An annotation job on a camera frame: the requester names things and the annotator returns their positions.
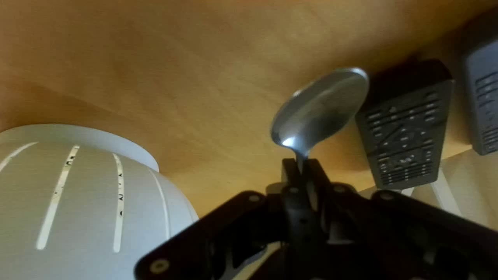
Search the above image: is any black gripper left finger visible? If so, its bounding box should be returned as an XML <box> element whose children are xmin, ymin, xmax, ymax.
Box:
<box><xmin>134</xmin><ymin>158</ymin><xmax>301</xmax><ymax>280</ymax></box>

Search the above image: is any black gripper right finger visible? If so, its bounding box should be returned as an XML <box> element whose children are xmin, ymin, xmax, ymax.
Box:
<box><xmin>304</xmin><ymin>159</ymin><xmax>498</xmax><ymax>280</ymax></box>

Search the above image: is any silver metal spoon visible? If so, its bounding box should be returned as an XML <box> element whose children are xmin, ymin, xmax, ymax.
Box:
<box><xmin>271</xmin><ymin>66</ymin><xmax>369</xmax><ymax>158</ymax></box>

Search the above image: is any white plastic colander bowl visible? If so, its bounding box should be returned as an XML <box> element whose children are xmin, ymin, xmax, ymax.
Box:
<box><xmin>0</xmin><ymin>124</ymin><xmax>198</xmax><ymax>280</ymax></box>

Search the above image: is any black remote control upper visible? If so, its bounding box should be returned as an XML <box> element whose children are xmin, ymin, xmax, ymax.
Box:
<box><xmin>357</xmin><ymin>58</ymin><xmax>455</xmax><ymax>189</ymax></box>

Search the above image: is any black remote control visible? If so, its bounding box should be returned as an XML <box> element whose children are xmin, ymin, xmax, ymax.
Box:
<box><xmin>357</xmin><ymin>58</ymin><xmax>455</xmax><ymax>189</ymax></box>
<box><xmin>464</xmin><ymin>40</ymin><xmax>498</xmax><ymax>155</ymax></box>

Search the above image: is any black remote control lower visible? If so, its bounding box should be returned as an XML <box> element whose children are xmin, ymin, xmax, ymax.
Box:
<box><xmin>464</xmin><ymin>40</ymin><xmax>498</xmax><ymax>155</ymax></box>

